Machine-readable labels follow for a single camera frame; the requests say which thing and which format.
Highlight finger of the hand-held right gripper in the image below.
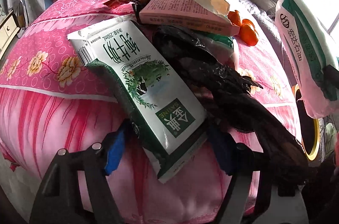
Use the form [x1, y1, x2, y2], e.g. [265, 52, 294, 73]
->
[322, 65, 339, 101]

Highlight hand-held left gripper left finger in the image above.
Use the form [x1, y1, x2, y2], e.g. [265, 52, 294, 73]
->
[29, 122, 126, 224]

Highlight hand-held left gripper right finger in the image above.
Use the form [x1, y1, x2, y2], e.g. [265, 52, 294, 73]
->
[208, 125, 273, 224]

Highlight yellow-rimmed black bin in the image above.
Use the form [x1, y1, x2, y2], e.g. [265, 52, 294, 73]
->
[293, 85, 321, 161]

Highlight white and green tissue packet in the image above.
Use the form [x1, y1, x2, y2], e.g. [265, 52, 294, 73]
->
[275, 0, 339, 119]

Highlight green and white milk carton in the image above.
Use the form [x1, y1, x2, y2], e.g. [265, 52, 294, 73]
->
[67, 20, 208, 184]

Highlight black plastic bag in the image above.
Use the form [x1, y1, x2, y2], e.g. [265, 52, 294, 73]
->
[152, 25, 315, 187]

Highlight pink floral bed sheet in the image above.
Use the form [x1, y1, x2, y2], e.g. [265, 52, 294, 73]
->
[0, 0, 300, 224]

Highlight large orange peel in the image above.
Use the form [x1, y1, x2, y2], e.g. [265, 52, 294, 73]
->
[238, 19, 259, 46]

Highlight green and white wrapper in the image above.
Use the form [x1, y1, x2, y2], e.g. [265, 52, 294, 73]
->
[204, 32, 237, 60]

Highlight small orange peel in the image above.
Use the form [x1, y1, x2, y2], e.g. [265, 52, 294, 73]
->
[228, 10, 242, 27]

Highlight torn pink cardboard box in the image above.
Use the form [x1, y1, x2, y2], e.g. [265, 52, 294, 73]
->
[139, 0, 240, 36]

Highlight white low cabinet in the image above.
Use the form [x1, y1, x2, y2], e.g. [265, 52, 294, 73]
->
[0, 10, 22, 58]

